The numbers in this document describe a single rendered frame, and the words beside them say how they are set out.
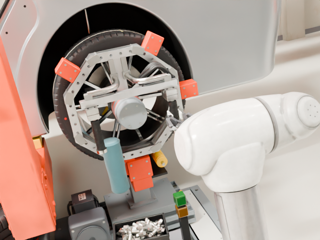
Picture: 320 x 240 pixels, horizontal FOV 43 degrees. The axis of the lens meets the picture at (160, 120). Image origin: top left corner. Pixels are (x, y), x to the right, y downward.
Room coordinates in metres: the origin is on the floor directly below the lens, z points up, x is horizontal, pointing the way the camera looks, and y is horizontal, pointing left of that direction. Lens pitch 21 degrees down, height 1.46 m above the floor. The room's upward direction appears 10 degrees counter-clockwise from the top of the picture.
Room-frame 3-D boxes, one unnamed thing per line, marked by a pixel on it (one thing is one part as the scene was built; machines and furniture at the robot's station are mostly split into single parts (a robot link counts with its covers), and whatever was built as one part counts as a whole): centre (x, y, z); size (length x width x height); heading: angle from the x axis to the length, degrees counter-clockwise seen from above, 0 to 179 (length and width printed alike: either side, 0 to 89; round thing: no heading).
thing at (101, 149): (1.57, 0.27, 0.83); 0.04 x 0.04 x 0.16
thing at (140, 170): (1.88, 0.16, 0.48); 0.16 x 0.12 x 0.17; 12
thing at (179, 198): (1.28, -0.02, 0.64); 0.04 x 0.04 x 0.04; 12
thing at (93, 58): (1.84, 0.15, 0.85); 0.54 x 0.07 x 0.54; 102
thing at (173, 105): (1.64, -0.07, 0.83); 0.04 x 0.04 x 0.16
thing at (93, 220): (1.77, 0.45, 0.26); 0.42 x 0.18 x 0.35; 12
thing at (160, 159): (1.96, 0.05, 0.51); 0.29 x 0.06 x 0.06; 12
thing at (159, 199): (2.01, 0.18, 0.32); 0.40 x 0.30 x 0.28; 102
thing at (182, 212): (1.28, -0.02, 0.59); 0.04 x 0.04 x 0.04; 12
